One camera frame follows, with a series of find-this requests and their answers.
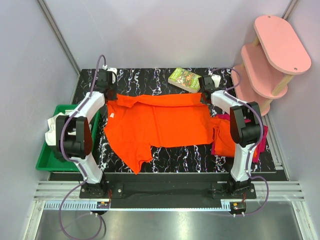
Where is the orange t shirt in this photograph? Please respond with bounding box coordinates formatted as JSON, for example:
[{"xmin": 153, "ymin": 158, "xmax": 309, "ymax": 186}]
[
  {"xmin": 103, "ymin": 91, "xmax": 216, "ymax": 175},
  {"xmin": 212, "ymin": 117, "xmax": 262, "ymax": 164}
]

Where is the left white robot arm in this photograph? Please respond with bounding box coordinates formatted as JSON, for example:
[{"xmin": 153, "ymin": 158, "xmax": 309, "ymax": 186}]
[{"xmin": 55, "ymin": 68, "xmax": 118, "ymax": 198}]

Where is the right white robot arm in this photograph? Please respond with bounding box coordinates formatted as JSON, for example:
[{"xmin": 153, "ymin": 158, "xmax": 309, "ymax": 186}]
[{"xmin": 199, "ymin": 75, "xmax": 264, "ymax": 199}]

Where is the green paperback book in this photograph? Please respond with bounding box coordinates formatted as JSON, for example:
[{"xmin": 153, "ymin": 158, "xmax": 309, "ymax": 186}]
[{"xmin": 168, "ymin": 67, "xmax": 201, "ymax": 93}]

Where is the folded orange t shirt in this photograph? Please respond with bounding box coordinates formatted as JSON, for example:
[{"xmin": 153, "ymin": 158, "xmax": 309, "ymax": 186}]
[{"xmin": 212, "ymin": 117, "xmax": 262, "ymax": 164}]

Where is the pink three-tier shelf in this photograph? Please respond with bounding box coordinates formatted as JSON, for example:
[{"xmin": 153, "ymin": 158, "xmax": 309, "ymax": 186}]
[{"xmin": 231, "ymin": 15, "xmax": 312, "ymax": 116}]

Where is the white t shirt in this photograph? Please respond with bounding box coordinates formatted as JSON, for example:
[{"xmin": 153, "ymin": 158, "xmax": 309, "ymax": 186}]
[{"xmin": 45, "ymin": 110, "xmax": 71, "ymax": 146}]

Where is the folded magenta t shirt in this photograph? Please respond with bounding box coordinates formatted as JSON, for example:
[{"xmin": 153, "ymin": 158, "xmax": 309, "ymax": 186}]
[{"xmin": 211, "ymin": 113, "xmax": 269, "ymax": 157}]

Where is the green plastic bin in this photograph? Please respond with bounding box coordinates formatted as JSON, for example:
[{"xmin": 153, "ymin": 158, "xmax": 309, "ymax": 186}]
[{"xmin": 35, "ymin": 104, "xmax": 100, "ymax": 172}]

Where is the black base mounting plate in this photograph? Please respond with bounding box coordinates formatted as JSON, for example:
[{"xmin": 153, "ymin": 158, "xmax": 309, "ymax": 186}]
[{"xmin": 79, "ymin": 181, "xmax": 257, "ymax": 209}]

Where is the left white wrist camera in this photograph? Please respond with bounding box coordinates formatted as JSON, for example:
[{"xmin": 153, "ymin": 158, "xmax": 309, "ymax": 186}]
[{"xmin": 102, "ymin": 65, "xmax": 118, "ymax": 84}]

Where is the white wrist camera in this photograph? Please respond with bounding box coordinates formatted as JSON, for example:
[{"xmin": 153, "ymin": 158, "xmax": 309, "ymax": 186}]
[
  {"xmin": 211, "ymin": 74, "xmax": 222, "ymax": 88},
  {"xmin": 102, "ymin": 65, "xmax": 118, "ymax": 84}
]

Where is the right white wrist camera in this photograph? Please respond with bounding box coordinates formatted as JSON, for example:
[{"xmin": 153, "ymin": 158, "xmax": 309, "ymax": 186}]
[{"xmin": 211, "ymin": 74, "xmax": 222, "ymax": 88}]

